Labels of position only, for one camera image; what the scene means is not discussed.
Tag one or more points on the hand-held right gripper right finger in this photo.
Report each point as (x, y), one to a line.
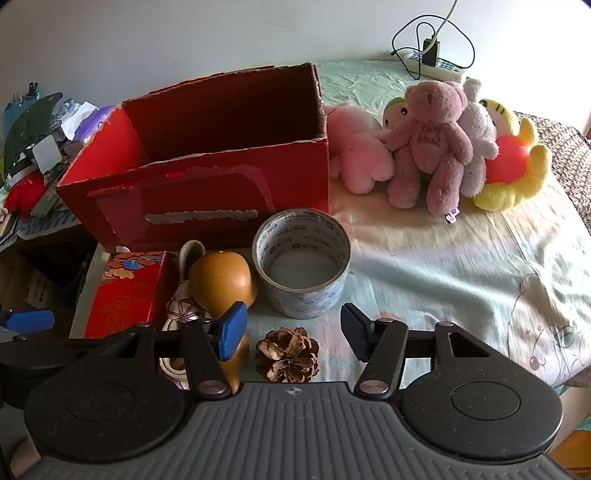
(353, 330)

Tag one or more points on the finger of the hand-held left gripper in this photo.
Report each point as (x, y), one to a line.
(51, 350)
(32, 320)

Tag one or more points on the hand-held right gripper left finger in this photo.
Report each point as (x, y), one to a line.
(233, 330)

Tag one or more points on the yellow-brown gourd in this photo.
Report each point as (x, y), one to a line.
(221, 281)

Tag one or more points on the clear packing tape roll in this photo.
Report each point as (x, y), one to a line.
(302, 301)

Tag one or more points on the brown pine cone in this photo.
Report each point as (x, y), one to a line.
(286, 355)

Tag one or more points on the small red patterned box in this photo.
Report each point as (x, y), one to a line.
(124, 295)

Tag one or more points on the red cardboard box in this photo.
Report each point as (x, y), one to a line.
(207, 194)

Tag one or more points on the brown cardboard carton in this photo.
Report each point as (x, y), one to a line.
(41, 281)

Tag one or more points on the blue checkered cloth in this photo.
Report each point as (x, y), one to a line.
(51, 224)

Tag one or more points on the light green printed bedsheet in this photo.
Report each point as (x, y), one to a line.
(438, 277)

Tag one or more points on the red stuffed toy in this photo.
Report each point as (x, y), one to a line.
(23, 194)

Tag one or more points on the white rounded square card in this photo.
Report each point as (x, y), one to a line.
(47, 154)

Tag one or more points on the pink plush rabbit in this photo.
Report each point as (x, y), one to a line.
(358, 157)

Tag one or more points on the dark green cap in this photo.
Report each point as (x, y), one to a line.
(27, 129)

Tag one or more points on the purple tissue pack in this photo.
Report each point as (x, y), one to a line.
(90, 124)

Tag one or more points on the mauve teddy bear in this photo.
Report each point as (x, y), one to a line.
(425, 138)

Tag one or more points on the crumpled white paper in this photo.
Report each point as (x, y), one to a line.
(74, 117)

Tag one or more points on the teal plastic tool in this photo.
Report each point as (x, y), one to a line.
(21, 99)

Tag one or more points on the green frog plush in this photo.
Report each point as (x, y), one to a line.
(395, 110)

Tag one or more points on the yellow tiger plush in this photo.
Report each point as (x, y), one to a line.
(531, 180)

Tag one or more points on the white plush toy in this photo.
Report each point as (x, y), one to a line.
(480, 129)

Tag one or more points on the brown patterned blanket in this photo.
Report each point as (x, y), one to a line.
(568, 157)

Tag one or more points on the white power strip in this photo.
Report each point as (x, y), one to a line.
(445, 69)

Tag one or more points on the black charger plug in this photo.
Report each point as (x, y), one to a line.
(431, 51)

